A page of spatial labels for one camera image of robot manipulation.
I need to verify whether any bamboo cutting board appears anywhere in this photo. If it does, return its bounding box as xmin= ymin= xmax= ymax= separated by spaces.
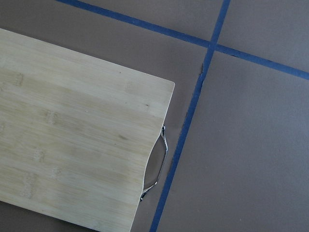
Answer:
xmin=0 ymin=29 xmax=175 ymax=232

